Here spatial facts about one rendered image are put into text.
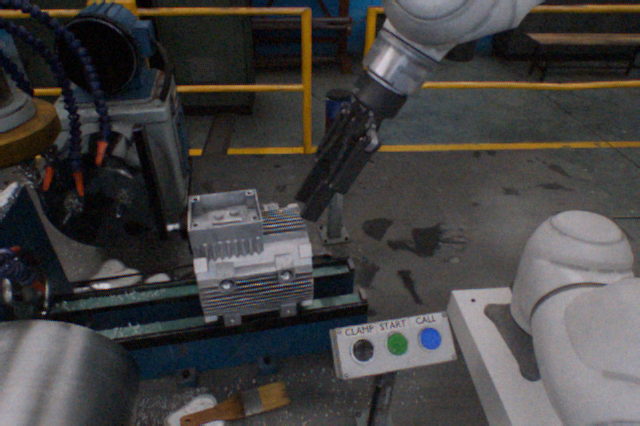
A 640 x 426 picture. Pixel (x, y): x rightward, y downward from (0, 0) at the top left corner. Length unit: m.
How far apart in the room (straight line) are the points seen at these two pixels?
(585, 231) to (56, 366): 0.75
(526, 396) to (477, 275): 0.39
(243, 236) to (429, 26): 0.46
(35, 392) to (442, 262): 0.93
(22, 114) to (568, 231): 0.82
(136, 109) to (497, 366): 0.97
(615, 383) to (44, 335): 0.68
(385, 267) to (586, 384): 0.62
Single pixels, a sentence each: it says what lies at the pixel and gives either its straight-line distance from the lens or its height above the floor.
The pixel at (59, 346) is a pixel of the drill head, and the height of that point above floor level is 1.15.
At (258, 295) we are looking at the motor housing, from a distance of 0.77.
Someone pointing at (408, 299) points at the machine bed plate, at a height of 0.80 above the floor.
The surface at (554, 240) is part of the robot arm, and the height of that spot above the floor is 1.13.
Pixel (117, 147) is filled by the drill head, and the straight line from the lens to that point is 1.00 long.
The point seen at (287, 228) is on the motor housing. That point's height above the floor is 1.10.
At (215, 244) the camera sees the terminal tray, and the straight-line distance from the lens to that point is 0.74.
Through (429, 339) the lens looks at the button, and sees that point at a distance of 0.66.
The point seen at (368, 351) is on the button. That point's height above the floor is 1.07.
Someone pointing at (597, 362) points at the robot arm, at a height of 1.12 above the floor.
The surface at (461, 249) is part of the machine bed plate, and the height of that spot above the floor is 0.80.
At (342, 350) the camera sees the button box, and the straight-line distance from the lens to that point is 0.64.
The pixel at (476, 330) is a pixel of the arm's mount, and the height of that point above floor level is 0.88.
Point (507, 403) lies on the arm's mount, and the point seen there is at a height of 0.89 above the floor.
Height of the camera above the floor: 1.58
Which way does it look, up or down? 36 degrees down
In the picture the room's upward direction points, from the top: straight up
